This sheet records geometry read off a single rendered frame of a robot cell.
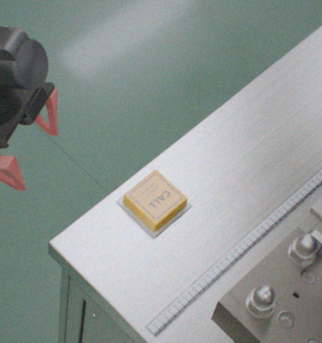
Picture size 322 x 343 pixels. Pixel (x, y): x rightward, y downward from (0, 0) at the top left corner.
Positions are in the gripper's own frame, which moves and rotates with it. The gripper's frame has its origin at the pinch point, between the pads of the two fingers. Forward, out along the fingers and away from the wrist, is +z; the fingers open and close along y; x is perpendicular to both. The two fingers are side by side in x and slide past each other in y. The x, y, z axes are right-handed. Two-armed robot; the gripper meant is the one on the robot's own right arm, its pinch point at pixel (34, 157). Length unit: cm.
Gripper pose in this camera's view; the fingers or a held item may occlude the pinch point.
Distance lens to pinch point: 119.9
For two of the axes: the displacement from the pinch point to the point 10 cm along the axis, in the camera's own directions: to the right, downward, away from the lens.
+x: -8.6, -0.7, 5.1
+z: 3.6, 6.4, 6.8
